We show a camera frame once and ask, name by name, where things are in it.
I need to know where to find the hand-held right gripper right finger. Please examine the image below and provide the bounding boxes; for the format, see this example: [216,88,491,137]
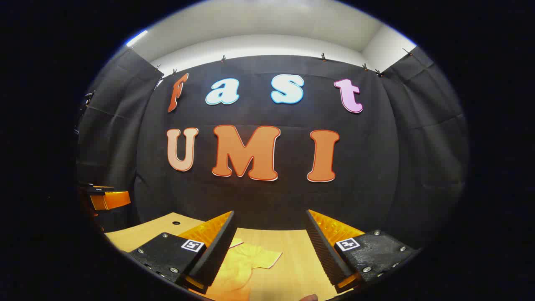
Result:
[306,209,420,293]

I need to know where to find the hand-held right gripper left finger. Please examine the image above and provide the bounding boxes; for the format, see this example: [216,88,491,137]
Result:
[127,210,236,294]

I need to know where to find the orange T-shirt with collar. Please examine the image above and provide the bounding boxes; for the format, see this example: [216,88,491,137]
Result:
[201,237,283,301]

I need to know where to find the ceiling light strip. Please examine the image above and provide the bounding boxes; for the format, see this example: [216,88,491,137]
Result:
[125,30,149,47]

